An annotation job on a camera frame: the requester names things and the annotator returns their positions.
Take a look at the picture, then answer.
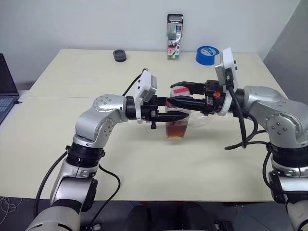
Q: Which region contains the thin white floor cable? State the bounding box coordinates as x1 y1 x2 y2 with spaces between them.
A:
0 196 20 215

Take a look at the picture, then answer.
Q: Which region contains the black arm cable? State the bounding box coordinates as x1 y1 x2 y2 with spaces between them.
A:
223 113 274 193
90 165 121 228

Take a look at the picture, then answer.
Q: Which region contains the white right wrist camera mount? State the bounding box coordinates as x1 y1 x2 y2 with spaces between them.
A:
214 47 239 116

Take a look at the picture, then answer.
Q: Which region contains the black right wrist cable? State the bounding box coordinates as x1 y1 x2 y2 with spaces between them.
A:
225 72 248 149

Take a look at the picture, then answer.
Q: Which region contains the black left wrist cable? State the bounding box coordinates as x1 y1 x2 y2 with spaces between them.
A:
121 68 148 97

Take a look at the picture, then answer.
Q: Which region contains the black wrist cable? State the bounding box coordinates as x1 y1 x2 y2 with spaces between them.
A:
121 68 148 97
225 72 248 149

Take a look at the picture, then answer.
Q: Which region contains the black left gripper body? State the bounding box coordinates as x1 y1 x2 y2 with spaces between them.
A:
141 95 159 130

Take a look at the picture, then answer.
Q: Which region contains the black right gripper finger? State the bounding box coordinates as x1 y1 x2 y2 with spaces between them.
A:
170 81 205 96
167 96 207 112

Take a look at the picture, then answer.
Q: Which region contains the clear wine glass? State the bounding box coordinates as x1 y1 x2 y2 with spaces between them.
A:
189 109 210 128

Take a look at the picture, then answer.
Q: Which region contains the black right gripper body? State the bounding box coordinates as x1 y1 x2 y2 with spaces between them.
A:
202 80 227 116

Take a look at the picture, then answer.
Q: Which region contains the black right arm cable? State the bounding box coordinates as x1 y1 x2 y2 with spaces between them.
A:
223 113 274 193

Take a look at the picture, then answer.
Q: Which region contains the marker pen pack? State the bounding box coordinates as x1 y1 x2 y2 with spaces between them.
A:
167 13 184 60

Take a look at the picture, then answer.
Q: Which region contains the blue tape roll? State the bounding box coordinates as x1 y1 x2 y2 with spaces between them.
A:
196 45 221 66

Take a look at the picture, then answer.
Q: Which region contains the black left shoulder cable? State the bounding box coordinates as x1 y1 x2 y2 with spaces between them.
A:
34 145 70 217

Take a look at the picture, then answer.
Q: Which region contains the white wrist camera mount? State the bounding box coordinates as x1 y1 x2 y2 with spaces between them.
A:
133 69 158 125
214 47 239 116

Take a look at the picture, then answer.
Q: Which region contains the dark laptop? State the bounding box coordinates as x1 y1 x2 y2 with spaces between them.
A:
0 53 23 126

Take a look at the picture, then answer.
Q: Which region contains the black round lid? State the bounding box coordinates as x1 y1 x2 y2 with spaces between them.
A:
112 49 128 63

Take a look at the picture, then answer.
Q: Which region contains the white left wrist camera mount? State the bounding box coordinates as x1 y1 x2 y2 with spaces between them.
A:
133 69 158 125

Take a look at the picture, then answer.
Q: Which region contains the clear bottle with brown drink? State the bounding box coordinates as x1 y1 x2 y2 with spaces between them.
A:
165 83 191 141

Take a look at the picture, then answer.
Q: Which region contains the black left upper arm cable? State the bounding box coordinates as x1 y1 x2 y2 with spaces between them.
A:
90 165 121 228

